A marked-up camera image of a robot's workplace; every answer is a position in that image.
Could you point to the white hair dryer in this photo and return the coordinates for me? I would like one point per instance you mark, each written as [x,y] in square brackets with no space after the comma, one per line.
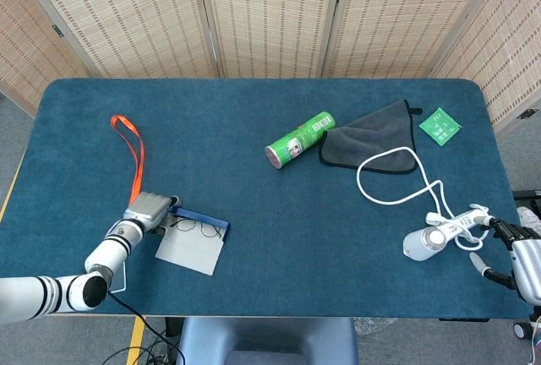
[418,246]

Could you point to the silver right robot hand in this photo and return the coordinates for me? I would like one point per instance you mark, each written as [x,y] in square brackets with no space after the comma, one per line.
[528,263]

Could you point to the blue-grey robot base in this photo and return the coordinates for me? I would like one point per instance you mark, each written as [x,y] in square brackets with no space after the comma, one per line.
[270,339]

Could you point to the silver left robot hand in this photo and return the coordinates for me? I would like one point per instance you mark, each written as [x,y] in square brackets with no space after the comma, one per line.
[148,208]

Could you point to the thin dark-framed eyeglasses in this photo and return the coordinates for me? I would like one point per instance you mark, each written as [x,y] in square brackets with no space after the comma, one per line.
[186,225]

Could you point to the blue glasses case grey lining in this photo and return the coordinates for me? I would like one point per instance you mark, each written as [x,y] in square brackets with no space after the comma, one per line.
[190,251]

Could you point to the blue table cover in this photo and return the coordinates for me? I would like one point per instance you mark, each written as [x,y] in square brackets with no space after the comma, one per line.
[296,221]

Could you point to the black table leg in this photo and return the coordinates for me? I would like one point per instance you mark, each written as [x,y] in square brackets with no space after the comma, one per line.
[172,326]

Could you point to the white caster wheel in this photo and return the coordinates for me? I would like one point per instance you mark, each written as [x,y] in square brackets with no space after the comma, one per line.
[522,330]

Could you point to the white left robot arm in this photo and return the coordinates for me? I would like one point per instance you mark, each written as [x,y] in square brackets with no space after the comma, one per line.
[105,255]

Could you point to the black stand base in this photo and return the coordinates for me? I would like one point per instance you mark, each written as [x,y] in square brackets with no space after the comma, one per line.
[528,195]

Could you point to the grey cloth with black trim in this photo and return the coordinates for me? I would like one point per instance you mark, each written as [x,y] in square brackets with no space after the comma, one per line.
[372,141]

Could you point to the woven bamboo folding screen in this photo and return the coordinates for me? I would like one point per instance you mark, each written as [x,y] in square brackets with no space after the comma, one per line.
[270,18]

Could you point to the green cylindrical snack can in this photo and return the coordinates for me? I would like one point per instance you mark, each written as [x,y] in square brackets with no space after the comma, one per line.
[300,139]

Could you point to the clear badge holder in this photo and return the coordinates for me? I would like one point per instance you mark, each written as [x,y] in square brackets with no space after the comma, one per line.
[120,282]

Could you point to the green foil packet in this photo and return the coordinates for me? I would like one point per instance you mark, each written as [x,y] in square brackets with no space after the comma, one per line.
[439,126]

